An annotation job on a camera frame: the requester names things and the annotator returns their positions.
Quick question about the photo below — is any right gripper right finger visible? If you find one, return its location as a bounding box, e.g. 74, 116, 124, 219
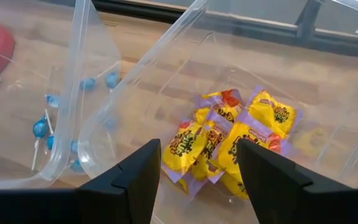
236, 138, 321, 224

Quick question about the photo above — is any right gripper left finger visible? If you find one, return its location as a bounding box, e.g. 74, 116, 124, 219
78, 138, 162, 224

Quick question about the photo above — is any yellow sour candy packet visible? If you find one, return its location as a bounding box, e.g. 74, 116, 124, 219
197, 108, 233, 184
196, 89, 244, 124
161, 119, 209, 184
214, 121, 289, 200
246, 86, 303, 139

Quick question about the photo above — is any clear plastic bin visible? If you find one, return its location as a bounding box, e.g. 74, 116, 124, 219
0, 0, 122, 190
78, 0, 358, 224

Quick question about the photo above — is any black aluminium table frame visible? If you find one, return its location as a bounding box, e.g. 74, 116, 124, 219
91, 0, 358, 60

